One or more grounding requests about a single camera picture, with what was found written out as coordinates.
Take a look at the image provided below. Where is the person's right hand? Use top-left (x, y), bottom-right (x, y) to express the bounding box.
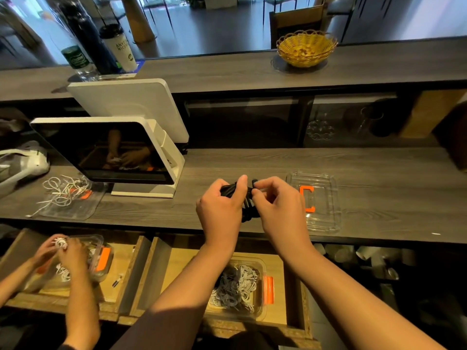
top-left (251, 176), bottom-right (315, 261)

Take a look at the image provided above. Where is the pile of cables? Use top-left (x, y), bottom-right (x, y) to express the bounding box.
top-left (28, 175), bottom-right (92, 218)

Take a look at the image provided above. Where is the brown wooden chair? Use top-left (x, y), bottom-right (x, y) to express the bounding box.
top-left (269, 3), bottom-right (327, 50)

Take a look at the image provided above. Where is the clear lid orange handle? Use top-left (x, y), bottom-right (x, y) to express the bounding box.
top-left (287, 171), bottom-right (342, 233)
top-left (36, 178), bottom-right (109, 221)

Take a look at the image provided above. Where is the bundle of black cables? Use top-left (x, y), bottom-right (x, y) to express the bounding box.
top-left (221, 180), bottom-right (261, 222)

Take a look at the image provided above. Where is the grey wooden bar counter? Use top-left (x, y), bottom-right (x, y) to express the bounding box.
top-left (0, 36), bottom-right (467, 103)

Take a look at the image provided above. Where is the white headset device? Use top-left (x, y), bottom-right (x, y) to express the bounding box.
top-left (0, 140), bottom-right (51, 197)

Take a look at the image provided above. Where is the white paper coffee cup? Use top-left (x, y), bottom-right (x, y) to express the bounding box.
top-left (100, 24), bottom-right (139, 72)

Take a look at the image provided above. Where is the person's left forearm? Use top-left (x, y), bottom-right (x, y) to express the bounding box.
top-left (109, 244), bottom-right (234, 350)

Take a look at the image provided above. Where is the yellow woven basket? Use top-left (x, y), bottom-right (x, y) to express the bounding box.
top-left (276, 30), bottom-right (339, 69)

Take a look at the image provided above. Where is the pile of white containers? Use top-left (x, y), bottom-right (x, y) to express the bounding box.
top-left (314, 244), bottom-right (418, 281)

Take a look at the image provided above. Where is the person's right forearm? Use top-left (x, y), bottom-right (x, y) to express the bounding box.
top-left (285, 244), bottom-right (446, 350)

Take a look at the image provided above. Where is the wooden drawer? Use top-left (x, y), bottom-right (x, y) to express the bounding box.
top-left (120, 237), bottom-right (322, 350)
top-left (0, 228), bottom-right (153, 322)

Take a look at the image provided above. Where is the clear plastic water bottle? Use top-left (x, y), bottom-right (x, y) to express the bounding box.
top-left (47, 18), bottom-right (97, 79)

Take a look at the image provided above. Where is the another person's forearm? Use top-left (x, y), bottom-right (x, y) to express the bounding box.
top-left (0, 260), bottom-right (37, 308)
top-left (64, 269), bottom-right (102, 350)

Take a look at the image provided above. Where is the white customer display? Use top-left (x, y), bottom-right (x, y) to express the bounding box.
top-left (67, 78), bottom-right (190, 144)

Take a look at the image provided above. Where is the black thermos bottle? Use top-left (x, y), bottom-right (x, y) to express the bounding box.
top-left (62, 0), bottom-right (124, 74)

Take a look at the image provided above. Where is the white touchscreen monitor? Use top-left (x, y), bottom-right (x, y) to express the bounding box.
top-left (31, 116), bottom-right (186, 199)

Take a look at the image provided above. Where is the person's left hand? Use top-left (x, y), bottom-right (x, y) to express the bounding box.
top-left (196, 175), bottom-right (250, 254)

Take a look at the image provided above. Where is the round wooden table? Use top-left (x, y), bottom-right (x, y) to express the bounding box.
top-left (120, 0), bottom-right (158, 44)

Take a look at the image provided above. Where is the flat cardboard sheet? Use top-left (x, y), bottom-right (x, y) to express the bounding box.
top-left (400, 89), bottom-right (467, 139)

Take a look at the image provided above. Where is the clear container drawer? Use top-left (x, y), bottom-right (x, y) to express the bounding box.
top-left (25, 234), bottom-right (115, 291)
top-left (206, 259), bottom-right (275, 319)

